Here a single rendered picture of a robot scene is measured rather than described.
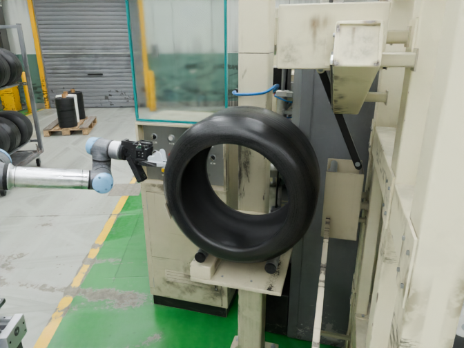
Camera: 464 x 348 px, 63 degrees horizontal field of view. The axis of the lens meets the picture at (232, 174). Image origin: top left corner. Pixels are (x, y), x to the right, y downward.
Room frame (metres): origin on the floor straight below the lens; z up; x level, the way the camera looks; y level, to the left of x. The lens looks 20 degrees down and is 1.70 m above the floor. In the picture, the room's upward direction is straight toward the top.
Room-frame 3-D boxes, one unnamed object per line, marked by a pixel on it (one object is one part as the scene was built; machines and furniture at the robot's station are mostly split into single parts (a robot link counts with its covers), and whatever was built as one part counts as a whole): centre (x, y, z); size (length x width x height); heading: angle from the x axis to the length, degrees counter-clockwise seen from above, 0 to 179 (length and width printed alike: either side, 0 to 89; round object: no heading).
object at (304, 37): (1.21, -0.31, 1.71); 0.61 x 0.25 x 0.15; 164
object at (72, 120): (7.62, 3.28, 0.38); 1.20 x 0.80 x 0.76; 11
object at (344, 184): (1.52, -0.48, 1.05); 0.20 x 0.15 x 0.30; 164
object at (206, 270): (1.45, 0.08, 0.84); 0.36 x 0.09 x 0.06; 164
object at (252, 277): (1.41, -0.06, 0.80); 0.37 x 0.36 x 0.02; 74
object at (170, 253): (2.24, 0.25, 0.63); 0.56 x 0.41 x 1.27; 74
